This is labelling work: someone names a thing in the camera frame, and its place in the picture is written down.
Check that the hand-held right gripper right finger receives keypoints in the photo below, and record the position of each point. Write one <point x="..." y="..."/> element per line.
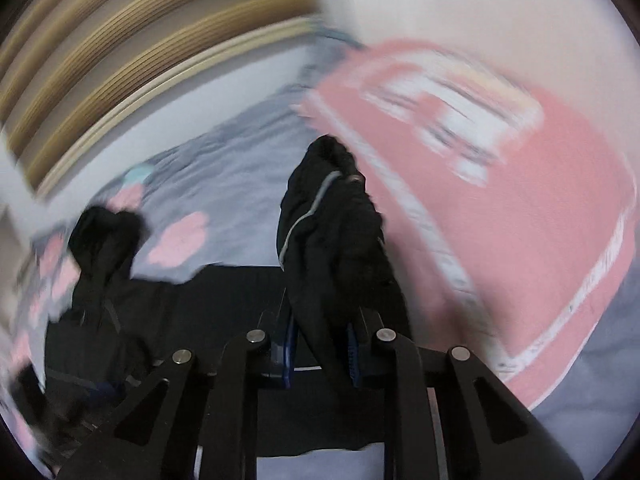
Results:
<point x="353" y="355"/>

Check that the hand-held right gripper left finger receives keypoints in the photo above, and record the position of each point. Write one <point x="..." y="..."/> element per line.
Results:
<point x="287" y="355"/>

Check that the black garment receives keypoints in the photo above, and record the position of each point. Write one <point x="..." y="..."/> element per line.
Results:
<point x="330" y="260"/>

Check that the grey floral plush blanket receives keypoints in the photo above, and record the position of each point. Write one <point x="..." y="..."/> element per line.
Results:
<point x="235" y="195"/>

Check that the pink printed pillow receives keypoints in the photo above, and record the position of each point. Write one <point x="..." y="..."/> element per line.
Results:
<point x="540" y="240"/>

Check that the wooden slatted wall panel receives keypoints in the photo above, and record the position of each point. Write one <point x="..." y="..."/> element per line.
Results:
<point x="115" y="55"/>

